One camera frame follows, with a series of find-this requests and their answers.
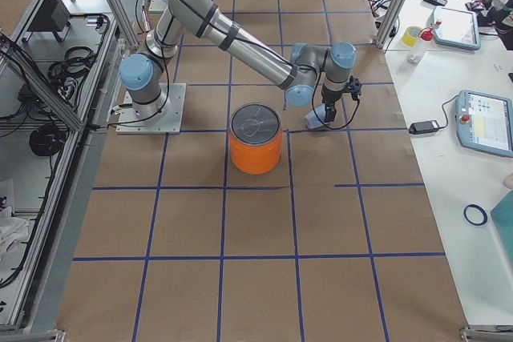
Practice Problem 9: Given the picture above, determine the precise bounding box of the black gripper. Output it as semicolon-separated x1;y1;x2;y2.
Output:
321;87;343;123

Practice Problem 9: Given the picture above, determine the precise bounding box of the light blue plastic cup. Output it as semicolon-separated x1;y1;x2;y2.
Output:
304;104;325;130

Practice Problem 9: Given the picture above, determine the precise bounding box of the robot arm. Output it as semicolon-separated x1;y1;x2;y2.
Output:
141;0;362;125

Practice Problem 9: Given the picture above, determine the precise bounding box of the orange can with grey lid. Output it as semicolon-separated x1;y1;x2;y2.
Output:
228;103;283;175

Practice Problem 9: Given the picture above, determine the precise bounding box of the black power adapter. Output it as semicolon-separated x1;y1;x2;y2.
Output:
408;120;440;135

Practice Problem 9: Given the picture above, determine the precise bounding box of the yellow tape roll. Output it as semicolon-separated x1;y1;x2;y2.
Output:
402;26;422;47

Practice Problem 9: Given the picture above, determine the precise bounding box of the teach pendant far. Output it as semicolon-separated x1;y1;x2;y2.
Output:
431;6;481;50

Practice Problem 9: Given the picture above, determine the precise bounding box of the teach pendant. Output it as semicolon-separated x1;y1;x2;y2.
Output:
431;6;481;50
455;90;512;158

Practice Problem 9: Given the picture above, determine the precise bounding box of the teach pendant near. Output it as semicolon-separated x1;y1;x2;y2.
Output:
455;90;512;158

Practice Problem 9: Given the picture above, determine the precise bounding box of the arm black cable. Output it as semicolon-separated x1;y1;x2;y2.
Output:
312;73;364;131

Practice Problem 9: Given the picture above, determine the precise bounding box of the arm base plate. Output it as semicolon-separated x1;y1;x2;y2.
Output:
115;82;187;135

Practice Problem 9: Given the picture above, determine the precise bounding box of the aluminium frame post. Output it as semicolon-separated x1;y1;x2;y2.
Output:
374;0;426;50

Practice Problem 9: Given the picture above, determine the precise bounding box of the blue tape ring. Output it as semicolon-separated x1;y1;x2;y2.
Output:
463;204;488;226

